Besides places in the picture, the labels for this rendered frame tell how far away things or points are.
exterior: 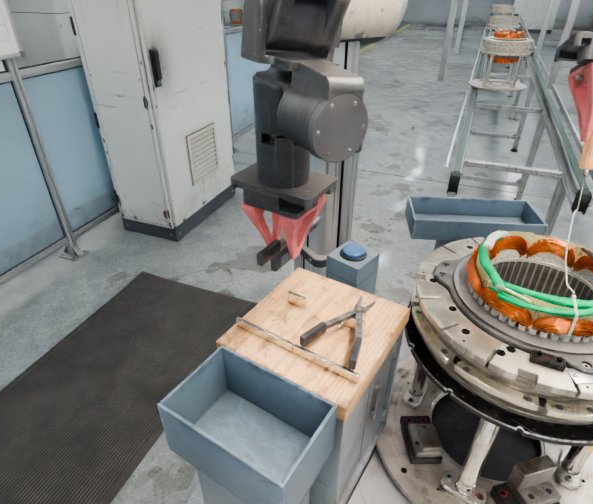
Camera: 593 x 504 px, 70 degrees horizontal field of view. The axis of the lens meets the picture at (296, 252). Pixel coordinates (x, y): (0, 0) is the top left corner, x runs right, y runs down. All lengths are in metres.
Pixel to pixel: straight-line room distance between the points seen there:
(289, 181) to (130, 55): 2.16
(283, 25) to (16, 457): 1.79
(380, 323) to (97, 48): 2.34
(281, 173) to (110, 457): 1.51
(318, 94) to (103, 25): 2.31
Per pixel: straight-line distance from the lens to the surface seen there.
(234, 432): 0.58
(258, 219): 0.48
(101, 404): 1.98
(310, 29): 0.42
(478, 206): 0.99
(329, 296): 0.63
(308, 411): 0.53
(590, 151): 0.57
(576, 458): 0.83
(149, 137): 2.63
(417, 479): 0.78
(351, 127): 0.37
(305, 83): 0.38
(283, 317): 0.60
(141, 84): 2.55
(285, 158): 0.43
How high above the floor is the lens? 1.46
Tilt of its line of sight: 33 degrees down
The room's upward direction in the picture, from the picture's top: straight up
